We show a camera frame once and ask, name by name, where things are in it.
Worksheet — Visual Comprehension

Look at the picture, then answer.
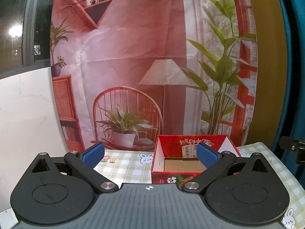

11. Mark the printed room scene backdrop cloth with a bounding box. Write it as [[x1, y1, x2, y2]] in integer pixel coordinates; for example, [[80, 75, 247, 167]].
[[50, 0, 258, 152]]

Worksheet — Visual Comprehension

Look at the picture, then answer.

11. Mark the red strawberry print cardboard box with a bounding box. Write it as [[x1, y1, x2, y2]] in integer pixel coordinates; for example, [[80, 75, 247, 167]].
[[151, 134, 242, 191]]

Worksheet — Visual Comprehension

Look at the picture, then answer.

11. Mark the brown wooden panel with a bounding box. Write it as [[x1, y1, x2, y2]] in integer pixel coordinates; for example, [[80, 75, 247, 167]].
[[245, 0, 290, 146]]

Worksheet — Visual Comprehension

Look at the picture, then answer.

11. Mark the dark framed window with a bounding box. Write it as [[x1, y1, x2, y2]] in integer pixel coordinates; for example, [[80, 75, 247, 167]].
[[0, 0, 58, 77]]

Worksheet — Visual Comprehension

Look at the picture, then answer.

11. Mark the teal curtain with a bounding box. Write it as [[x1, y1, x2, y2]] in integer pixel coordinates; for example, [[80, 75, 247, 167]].
[[274, 0, 305, 179]]

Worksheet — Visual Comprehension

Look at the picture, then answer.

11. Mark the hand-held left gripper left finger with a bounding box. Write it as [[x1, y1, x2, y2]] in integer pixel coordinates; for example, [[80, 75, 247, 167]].
[[31, 142, 119, 194]]

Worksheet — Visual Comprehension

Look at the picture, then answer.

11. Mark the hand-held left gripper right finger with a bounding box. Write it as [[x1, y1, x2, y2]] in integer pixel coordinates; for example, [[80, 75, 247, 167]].
[[182, 143, 272, 194]]

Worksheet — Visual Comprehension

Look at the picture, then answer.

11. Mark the checked bunny print tablecloth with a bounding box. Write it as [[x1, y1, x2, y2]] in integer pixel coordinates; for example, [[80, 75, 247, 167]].
[[93, 142, 305, 229]]

